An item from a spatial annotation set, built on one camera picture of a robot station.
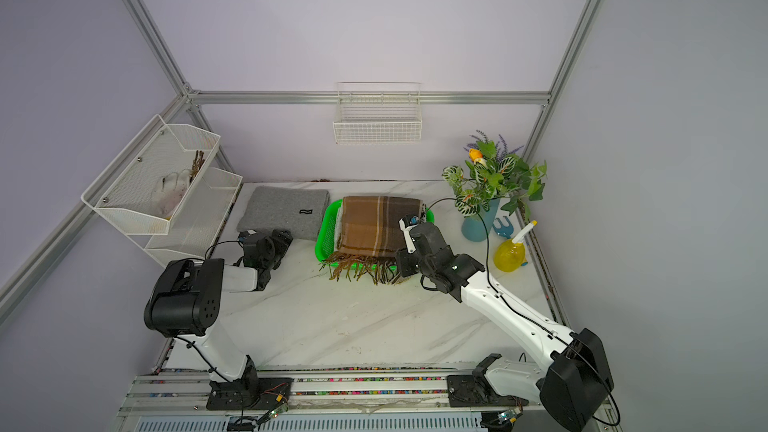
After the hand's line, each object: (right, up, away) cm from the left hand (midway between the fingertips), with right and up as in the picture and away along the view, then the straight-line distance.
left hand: (287, 239), depth 100 cm
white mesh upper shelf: (-28, +16, -24) cm, 40 cm away
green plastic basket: (+14, -1, -6) cm, 15 cm away
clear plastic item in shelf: (-24, +15, -22) cm, 36 cm away
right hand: (+39, -3, -19) cm, 44 cm away
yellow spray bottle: (+75, 0, +4) cm, 75 cm away
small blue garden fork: (+76, +3, +4) cm, 77 cm away
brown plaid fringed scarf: (+29, +2, -8) cm, 30 cm away
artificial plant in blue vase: (+61, +17, -26) cm, 69 cm away
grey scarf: (+2, +10, +7) cm, 12 cm away
